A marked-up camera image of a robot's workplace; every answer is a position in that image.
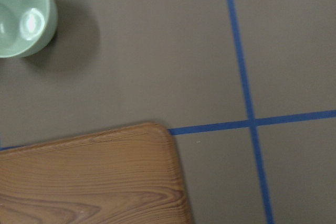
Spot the wooden tray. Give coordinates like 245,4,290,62
1,123,194,223

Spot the green bowl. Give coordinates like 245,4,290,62
1,0,58,59

